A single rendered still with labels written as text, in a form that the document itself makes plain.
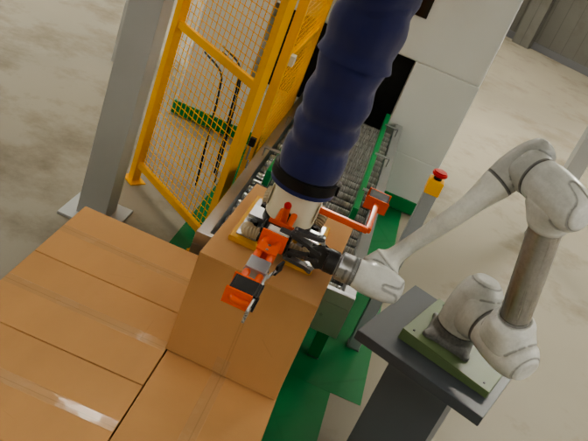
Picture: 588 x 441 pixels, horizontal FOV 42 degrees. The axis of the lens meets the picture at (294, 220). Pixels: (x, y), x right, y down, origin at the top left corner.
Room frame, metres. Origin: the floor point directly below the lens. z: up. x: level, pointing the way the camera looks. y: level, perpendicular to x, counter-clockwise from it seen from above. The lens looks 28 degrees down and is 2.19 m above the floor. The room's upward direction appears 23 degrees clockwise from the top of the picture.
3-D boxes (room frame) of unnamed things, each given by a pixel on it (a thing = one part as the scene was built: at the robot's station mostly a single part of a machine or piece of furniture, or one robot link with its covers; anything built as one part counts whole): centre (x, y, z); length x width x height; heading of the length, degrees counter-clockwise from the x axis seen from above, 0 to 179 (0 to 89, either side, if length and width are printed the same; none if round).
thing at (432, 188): (3.19, -0.52, 0.50); 0.07 x 0.07 x 1.00; 88
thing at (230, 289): (1.66, 0.06, 1.08); 0.08 x 0.07 x 0.05; 177
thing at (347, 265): (1.99, -0.20, 1.07); 0.09 x 0.06 x 0.09; 178
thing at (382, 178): (3.79, -0.37, 0.50); 2.31 x 0.05 x 0.19; 178
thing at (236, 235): (2.26, 0.12, 0.97); 0.34 x 0.10 x 0.05; 177
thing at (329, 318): (2.63, 0.00, 0.48); 0.70 x 0.03 x 0.15; 88
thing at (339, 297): (2.63, 0.00, 0.58); 0.70 x 0.03 x 0.06; 88
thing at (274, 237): (2.01, 0.03, 1.07); 0.10 x 0.08 x 0.06; 87
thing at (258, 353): (2.24, 0.01, 0.75); 0.60 x 0.40 x 0.40; 175
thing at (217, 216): (3.81, 0.28, 0.50); 2.31 x 0.05 x 0.19; 178
